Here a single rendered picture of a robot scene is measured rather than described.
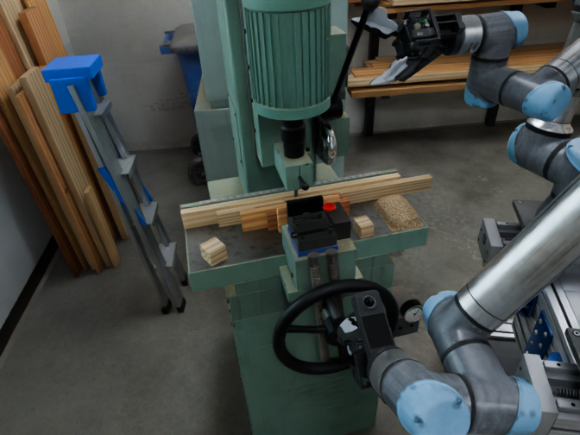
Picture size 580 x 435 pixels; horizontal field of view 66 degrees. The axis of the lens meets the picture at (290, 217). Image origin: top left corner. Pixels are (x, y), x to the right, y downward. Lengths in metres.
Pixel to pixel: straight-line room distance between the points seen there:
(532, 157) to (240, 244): 0.81
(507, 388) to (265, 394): 0.90
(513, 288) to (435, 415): 0.21
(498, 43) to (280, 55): 0.45
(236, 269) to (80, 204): 1.46
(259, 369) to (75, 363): 1.07
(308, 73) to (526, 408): 0.69
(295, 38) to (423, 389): 0.65
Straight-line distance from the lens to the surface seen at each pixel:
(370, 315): 0.75
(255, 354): 1.29
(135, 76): 3.51
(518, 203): 1.49
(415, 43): 0.94
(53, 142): 2.27
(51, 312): 2.50
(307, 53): 0.94
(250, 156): 1.29
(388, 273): 1.22
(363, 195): 1.23
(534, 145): 1.37
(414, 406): 0.60
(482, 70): 1.08
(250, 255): 1.07
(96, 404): 2.05
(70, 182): 2.35
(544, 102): 1.00
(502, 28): 1.06
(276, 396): 1.48
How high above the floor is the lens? 1.59
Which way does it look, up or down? 36 degrees down
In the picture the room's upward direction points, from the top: 3 degrees counter-clockwise
